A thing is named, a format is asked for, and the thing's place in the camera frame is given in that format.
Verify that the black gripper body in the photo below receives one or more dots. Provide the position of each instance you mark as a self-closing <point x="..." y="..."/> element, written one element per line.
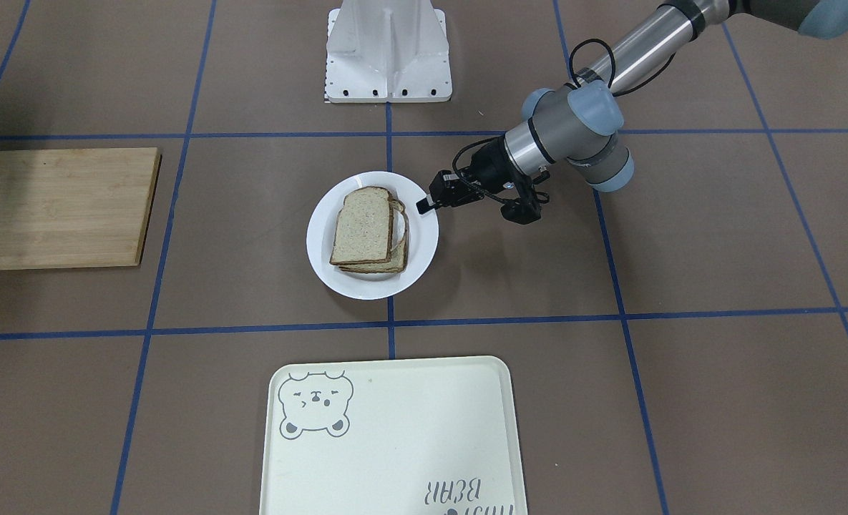
<point x="489" y="163"/>

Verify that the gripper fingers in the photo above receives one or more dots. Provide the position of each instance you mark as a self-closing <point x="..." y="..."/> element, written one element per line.
<point x="448" y="190"/>

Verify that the white round plate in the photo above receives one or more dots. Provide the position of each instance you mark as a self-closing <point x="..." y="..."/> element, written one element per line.
<point x="422" y="241"/>

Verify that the bread slice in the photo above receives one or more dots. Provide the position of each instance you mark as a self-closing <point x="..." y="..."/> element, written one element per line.
<point x="399" y="245"/>
<point x="363" y="231"/>

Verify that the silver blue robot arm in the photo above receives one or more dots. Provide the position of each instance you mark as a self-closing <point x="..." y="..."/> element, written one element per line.
<point x="579" y="122"/>

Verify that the bread slice under egg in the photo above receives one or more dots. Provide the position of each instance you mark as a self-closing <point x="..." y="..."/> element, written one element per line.
<point x="399" y="245"/>

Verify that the cream bear tray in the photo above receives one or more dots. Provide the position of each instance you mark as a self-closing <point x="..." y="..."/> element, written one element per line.
<point x="406" y="436"/>

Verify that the wooden cutting board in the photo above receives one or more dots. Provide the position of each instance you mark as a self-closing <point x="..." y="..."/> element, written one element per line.
<point x="75" y="208"/>

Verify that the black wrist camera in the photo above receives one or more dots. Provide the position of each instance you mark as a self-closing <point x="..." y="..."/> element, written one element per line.
<point x="527" y="208"/>

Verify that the white camera pedestal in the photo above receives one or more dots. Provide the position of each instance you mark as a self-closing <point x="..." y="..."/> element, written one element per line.
<point x="387" y="51"/>

